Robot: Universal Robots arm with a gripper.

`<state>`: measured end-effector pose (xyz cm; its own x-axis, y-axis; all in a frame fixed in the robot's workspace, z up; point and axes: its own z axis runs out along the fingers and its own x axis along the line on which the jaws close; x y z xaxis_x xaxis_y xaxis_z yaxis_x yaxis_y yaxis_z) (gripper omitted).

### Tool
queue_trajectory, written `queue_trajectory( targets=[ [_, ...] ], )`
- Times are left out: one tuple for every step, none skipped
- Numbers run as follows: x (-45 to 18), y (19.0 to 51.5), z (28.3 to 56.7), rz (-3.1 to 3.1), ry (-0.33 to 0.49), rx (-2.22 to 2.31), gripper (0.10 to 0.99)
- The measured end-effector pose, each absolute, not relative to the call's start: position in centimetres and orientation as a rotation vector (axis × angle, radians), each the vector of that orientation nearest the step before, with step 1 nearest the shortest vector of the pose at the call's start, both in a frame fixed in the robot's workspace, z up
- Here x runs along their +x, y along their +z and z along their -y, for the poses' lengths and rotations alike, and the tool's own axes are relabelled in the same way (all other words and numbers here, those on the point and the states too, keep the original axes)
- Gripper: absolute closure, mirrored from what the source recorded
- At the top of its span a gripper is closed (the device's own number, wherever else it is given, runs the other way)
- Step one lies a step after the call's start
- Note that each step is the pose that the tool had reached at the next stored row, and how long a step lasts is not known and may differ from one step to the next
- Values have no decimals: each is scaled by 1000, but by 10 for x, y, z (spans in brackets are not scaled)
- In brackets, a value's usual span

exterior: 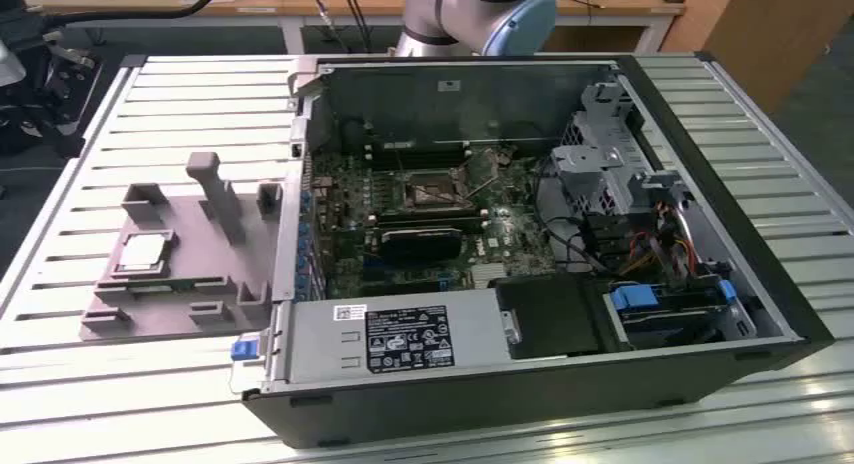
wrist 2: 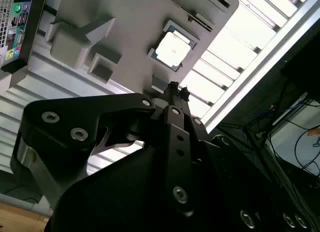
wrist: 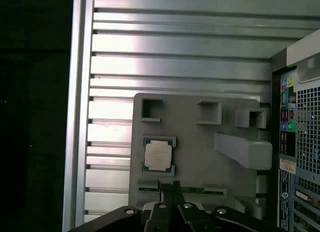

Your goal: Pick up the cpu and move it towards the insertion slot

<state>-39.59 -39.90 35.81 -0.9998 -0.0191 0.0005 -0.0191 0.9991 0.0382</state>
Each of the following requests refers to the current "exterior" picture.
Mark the silver CPU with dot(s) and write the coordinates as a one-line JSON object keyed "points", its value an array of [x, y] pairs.
{"points": [[142, 254]]}

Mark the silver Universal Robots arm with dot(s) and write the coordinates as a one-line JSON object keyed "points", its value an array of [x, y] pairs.
{"points": [[434, 14]]}

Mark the black RAM slot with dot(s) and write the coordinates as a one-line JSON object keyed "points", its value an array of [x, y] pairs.
{"points": [[430, 223], [427, 214], [414, 162], [414, 151]]}

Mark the CPU socket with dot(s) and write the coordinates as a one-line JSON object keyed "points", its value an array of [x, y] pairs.
{"points": [[430, 194]]}

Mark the grey parts rack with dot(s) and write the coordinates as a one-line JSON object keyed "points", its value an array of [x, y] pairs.
{"points": [[201, 224]]}

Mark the wooden desk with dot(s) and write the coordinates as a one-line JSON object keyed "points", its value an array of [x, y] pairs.
{"points": [[301, 7]]}

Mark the green RAM stick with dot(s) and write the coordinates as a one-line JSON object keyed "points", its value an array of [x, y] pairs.
{"points": [[167, 284]]}

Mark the green motherboard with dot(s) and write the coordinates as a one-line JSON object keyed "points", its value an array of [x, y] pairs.
{"points": [[347, 224]]}

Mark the metal locking lever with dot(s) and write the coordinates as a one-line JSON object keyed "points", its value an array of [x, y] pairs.
{"points": [[401, 166]]}

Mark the blue case latch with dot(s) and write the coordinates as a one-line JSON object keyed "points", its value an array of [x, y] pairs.
{"points": [[243, 349]]}

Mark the silver power supply with label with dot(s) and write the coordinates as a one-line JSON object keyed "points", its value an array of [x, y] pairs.
{"points": [[321, 344]]}

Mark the small silver heatsink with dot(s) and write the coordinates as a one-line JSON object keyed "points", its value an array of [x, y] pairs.
{"points": [[487, 274]]}

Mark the grey metal drive cage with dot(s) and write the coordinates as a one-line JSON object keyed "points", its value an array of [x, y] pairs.
{"points": [[601, 174]]}

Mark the black plastic shroud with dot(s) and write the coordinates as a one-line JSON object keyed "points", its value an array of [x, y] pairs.
{"points": [[554, 314]]}

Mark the black open PC case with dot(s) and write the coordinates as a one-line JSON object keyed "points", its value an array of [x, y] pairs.
{"points": [[467, 414]]}

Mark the hard disk in blue carrier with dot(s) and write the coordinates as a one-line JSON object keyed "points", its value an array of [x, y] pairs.
{"points": [[634, 299]]}

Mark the brown wooden cabinet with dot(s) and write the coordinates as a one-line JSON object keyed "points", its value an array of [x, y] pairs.
{"points": [[781, 34]]}

